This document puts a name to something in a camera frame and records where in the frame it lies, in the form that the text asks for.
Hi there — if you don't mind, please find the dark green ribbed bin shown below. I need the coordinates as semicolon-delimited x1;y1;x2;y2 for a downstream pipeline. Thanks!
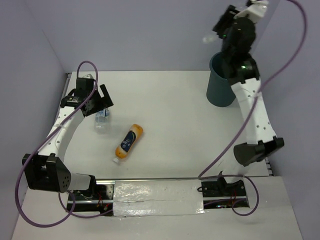
206;52;236;108

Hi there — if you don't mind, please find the clear bottle blue label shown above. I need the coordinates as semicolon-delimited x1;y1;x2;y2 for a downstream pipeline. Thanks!
94;108;111;134

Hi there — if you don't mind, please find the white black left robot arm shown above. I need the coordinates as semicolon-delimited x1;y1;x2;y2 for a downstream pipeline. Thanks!
22;74;113;200

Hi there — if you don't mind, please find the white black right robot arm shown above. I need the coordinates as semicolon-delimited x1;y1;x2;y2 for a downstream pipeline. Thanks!
212;0;284;196

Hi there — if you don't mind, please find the white foil covered panel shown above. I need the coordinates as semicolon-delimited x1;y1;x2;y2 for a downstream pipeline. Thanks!
112;179;205;217

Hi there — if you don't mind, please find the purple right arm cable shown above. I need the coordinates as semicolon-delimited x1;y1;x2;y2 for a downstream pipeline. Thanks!
197;0;308;217

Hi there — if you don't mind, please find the orange bottle blue label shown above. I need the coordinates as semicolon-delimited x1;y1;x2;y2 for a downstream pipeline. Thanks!
112;124;144;165

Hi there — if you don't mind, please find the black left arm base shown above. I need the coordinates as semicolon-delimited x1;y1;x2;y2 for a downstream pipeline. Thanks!
72;180;116;216

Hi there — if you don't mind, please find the aluminium table edge rail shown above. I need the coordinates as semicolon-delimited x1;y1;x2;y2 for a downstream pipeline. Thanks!
265;158;274;176

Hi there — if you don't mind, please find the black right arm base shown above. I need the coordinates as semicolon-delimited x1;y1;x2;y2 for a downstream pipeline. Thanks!
197;179;247;198

